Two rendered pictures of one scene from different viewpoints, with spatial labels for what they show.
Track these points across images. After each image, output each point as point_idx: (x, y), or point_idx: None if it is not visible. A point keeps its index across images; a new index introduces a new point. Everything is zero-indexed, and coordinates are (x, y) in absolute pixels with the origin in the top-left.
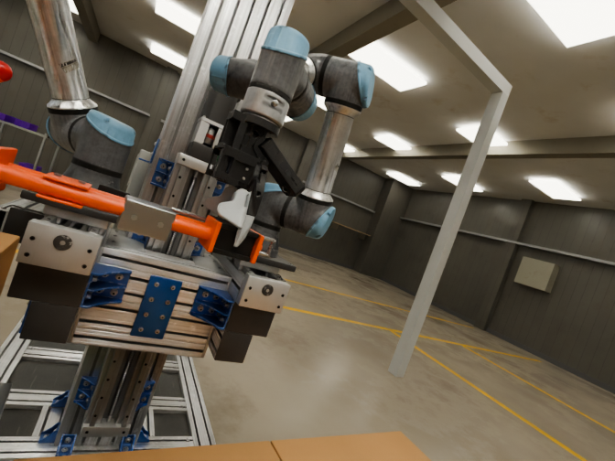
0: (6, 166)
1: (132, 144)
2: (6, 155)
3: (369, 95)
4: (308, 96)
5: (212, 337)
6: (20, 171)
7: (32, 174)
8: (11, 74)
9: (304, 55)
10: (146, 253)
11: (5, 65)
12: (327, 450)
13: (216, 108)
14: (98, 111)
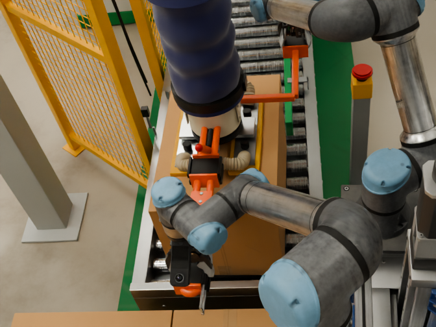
0: (195, 181)
1: (379, 193)
2: (201, 177)
3: (277, 316)
4: (180, 233)
5: None
6: (194, 185)
7: (194, 189)
8: (197, 150)
9: (154, 203)
10: (368, 289)
11: (195, 147)
12: None
13: (418, 205)
14: (424, 146)
